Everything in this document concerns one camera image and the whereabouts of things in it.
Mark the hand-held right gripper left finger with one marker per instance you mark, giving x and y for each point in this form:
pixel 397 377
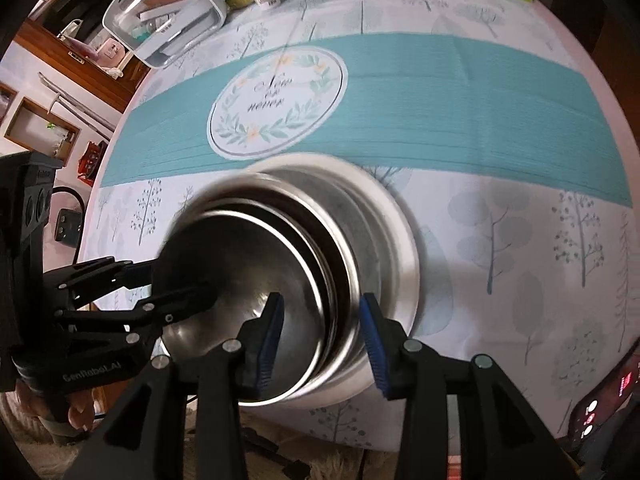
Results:
pixel 271 342

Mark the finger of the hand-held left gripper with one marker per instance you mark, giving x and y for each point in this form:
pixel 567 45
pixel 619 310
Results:
pixel 100 272
pixel 175 302

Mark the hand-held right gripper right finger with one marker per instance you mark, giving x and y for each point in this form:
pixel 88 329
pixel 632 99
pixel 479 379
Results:
pixel 373 347

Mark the green plate with white rim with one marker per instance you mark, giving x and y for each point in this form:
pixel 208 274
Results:
pixel 416 280

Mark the white patterned plate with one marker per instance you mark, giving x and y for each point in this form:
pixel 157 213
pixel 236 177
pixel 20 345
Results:
pixel 372 220

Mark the person's left forearm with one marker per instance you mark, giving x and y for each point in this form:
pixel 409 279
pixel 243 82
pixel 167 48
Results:
pixel 25 422

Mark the person's left hand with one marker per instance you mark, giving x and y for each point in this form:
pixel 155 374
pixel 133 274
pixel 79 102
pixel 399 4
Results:
pixel 75 412

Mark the dark smartphone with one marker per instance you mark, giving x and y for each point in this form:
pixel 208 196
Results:
pixel 68 227

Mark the red basket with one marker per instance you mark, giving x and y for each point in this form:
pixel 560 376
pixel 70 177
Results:
pixel 90 160

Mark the black device with red display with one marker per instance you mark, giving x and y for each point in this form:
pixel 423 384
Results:
pixel 600 405

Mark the brown wooden cabinet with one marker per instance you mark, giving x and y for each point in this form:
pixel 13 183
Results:
pixel 30 40

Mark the clear plastic container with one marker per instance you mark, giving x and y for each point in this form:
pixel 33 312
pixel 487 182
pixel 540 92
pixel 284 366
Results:
pixel 165 15

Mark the printed teal and white tablecloth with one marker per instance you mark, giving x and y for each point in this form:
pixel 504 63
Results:
pixel 500 110

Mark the wooden framed wall niche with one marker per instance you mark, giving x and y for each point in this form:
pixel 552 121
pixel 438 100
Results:
pixel 42 127
pixel 7 102

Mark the metal wall rail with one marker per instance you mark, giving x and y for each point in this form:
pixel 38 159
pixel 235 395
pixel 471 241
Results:
pixel 75 105

